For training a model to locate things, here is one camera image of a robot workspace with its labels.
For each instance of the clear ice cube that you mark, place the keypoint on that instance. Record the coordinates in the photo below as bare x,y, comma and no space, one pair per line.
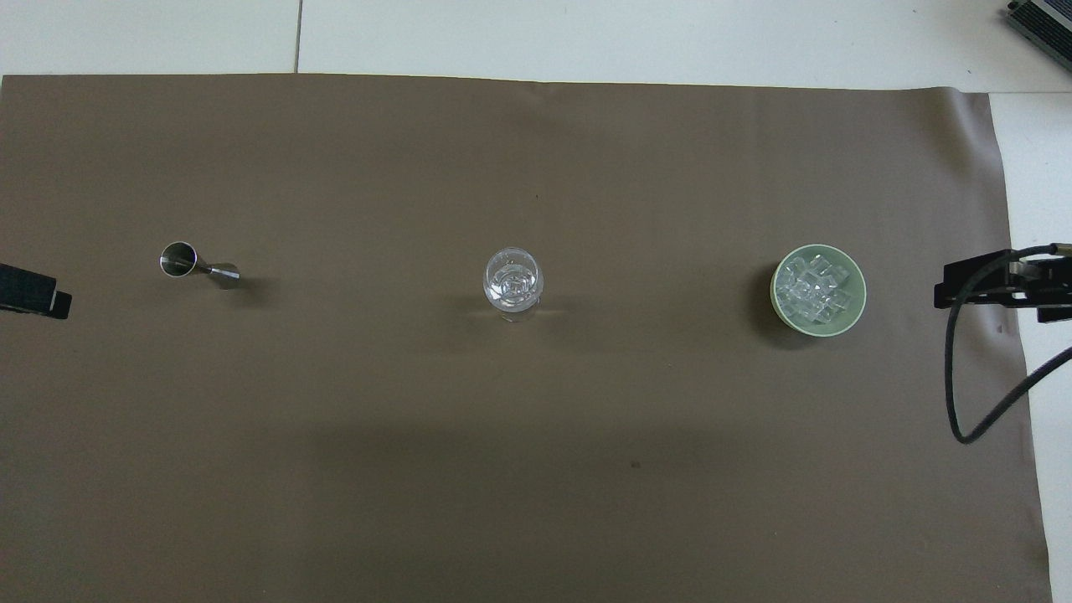
791,290
841,301
811,313
815,268
838,275

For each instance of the pale green bowl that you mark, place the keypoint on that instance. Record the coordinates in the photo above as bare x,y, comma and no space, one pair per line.
858,295

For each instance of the grey ribbed metal box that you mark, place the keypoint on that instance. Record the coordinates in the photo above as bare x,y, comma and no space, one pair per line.
1045,20

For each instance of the clear drinking glass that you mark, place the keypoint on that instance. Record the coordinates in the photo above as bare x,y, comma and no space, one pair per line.
512,280

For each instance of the steel double jigger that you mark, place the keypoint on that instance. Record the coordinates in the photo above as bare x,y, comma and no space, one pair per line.
178,259

